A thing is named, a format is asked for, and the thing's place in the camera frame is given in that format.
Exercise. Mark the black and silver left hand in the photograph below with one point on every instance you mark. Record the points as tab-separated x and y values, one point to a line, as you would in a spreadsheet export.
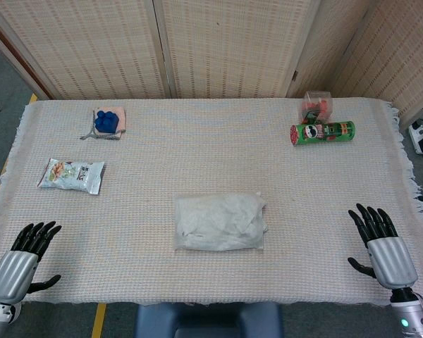
16	271

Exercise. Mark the clear box with red items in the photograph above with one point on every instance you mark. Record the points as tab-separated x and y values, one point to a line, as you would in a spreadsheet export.
315	105

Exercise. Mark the pale woven tablecloth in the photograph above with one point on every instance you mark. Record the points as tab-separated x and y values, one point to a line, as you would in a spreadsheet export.
204	158

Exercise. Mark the black and silver right hand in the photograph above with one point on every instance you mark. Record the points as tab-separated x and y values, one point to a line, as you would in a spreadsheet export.
391	260

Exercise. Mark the blue knobbly toy block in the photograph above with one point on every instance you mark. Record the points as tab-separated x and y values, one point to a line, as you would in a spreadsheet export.
106	121

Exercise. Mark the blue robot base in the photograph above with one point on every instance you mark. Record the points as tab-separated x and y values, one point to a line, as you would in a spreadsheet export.
208	322

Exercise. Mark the white power strip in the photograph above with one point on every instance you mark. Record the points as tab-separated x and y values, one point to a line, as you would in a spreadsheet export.
421	137

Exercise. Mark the white snack packet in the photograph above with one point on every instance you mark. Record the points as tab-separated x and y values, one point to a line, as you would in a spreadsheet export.
72	174

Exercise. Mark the green Pringles can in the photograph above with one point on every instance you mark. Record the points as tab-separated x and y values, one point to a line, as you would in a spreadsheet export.
324	133

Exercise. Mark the woven folding screen panel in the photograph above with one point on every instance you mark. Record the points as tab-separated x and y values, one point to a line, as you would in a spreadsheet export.
380	49
229	45
84	45

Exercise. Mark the transparent plastic bag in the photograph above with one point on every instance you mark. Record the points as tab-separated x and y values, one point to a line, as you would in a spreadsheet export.
183	239

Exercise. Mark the light grey clothes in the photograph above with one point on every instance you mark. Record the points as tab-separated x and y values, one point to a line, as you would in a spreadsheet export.
218	220

